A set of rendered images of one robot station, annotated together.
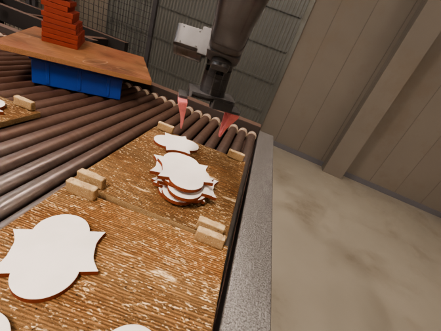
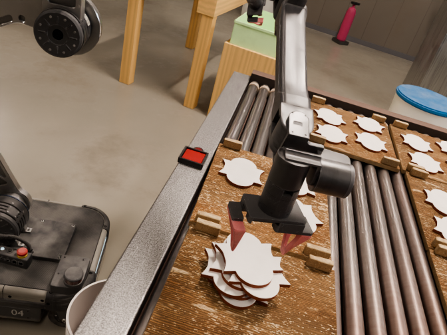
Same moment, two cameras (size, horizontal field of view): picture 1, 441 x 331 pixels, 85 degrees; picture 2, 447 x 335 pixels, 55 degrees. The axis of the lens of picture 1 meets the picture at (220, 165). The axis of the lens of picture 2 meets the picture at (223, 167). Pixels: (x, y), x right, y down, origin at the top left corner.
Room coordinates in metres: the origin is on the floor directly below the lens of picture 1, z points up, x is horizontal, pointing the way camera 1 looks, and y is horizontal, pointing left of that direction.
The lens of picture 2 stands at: (1.14, -0.01, 1.59)
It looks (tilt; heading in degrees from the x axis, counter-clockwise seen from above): 32 degrees down; 181
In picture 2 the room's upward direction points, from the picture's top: 16 degrees clockwise
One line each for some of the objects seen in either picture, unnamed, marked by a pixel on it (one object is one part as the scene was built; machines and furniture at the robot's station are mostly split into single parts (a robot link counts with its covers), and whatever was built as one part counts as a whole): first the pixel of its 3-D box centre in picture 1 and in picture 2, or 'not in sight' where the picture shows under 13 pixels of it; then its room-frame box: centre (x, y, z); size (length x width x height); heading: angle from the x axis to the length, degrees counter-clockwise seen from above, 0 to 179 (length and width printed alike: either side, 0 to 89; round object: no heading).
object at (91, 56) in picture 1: (88, 53); not in sight; (1.06, 0.72, 1.03); 0.50 x 0.50 x 0.02; 29
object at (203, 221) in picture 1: (210, 226); (207, 226); (0.38, -0.03, 0.95); 0.06 x 0.02 x 0.03; 88
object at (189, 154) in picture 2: not in sight; (193, 157); (0.06, -0.13, 0.92); 0.06 x 0.06 x 0.01; 88
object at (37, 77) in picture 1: (84, 70); not in sight; (1.00, 0.69, 0.97); 0.31 x 0.31 x 0.10; 29
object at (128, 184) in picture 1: (180, 170); (248, 318); (0.58, 0.10, 0.93); 0.41 x 0.35 x 0.02; 178
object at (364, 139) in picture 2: not in sight; (350, 129); (-0.45, 0.39, 0.94); 0.41 x 0.35 x 0.04; 178
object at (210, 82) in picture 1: (214, 84); (277, 199); (0.54, 0.08, 1.19); 0.10 x 0.07 x 0.07; 109
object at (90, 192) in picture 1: (82, 188); (316, 252); (0.35, 0.24, 0.95); 0.06 x 0.02 x 0.03; 90
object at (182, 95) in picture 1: (191, 110); (283, 232); (0.54, 0.11, 1.12); 0.07 x 0.07 x 0.09; 19
